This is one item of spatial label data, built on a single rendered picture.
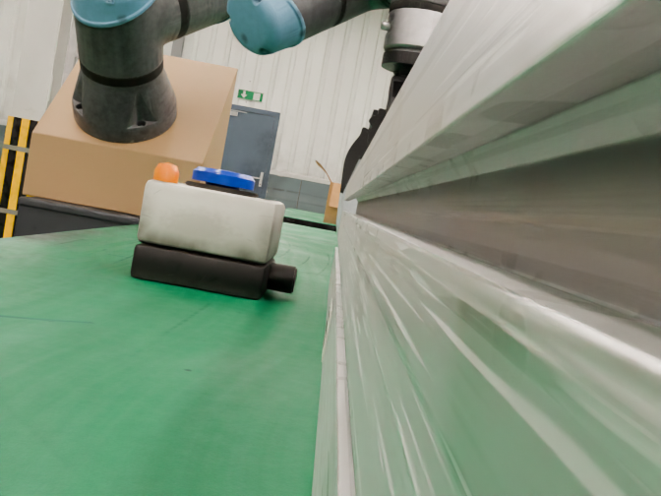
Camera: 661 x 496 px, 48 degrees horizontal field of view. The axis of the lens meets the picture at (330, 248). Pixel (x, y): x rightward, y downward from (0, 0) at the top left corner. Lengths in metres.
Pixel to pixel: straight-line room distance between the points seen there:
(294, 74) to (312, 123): 0.79
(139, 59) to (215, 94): 0.19
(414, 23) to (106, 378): 0.62
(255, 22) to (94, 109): 0.40
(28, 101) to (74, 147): 5.82
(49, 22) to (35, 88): 0.57
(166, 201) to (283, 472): 0.29
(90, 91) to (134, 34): 0.12
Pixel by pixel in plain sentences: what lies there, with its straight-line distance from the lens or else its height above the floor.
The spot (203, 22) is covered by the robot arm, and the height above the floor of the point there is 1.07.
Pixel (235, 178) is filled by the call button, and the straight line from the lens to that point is 0.47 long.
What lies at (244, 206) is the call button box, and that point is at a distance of 0.45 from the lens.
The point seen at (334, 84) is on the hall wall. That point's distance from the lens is 11.69.
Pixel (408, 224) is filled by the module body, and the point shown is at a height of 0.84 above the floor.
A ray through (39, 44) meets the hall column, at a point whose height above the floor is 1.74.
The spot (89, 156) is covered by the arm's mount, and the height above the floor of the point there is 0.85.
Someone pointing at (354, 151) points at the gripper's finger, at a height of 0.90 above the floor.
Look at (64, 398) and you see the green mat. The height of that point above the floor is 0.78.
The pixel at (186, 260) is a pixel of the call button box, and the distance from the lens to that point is 0.45.
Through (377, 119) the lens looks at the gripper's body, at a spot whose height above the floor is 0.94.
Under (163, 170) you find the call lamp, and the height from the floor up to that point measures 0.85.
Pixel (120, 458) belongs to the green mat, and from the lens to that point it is 0.18.
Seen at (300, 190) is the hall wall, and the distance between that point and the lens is 11.55.
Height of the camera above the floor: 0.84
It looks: 3 degrees down
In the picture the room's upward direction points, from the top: 10 degrees clockwise
